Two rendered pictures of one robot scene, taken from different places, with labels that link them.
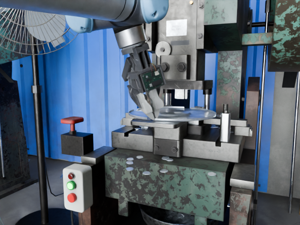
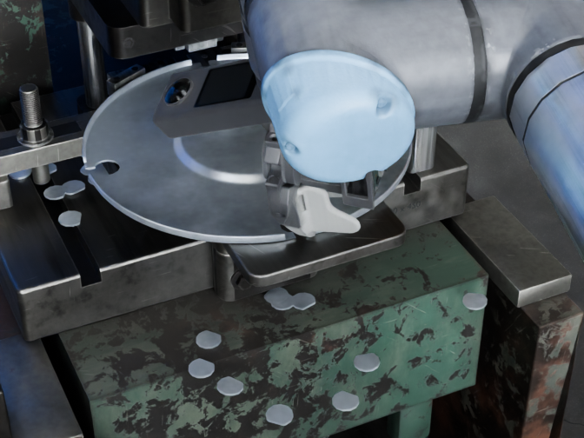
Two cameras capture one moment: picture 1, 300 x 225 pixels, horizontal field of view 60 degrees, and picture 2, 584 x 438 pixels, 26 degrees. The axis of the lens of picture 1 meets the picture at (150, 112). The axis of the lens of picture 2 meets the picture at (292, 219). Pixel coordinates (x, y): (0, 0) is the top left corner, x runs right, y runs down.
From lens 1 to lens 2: 0.80 m
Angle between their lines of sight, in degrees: 52
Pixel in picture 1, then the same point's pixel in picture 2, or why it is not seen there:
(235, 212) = (547, 364)
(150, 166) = (271, 355)
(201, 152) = not seen: hidden behind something
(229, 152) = (441, 195)
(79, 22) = (373, 162)
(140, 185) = (236, 422)
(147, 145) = (181, 277)
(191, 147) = not seen: hidden behind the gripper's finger
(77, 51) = not seen: outside the picture
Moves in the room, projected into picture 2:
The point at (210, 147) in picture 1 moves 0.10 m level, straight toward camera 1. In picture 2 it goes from (391, 202) to (460, 258)
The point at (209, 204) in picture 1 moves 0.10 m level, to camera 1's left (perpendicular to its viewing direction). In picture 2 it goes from (443, 366) to (379, 421)
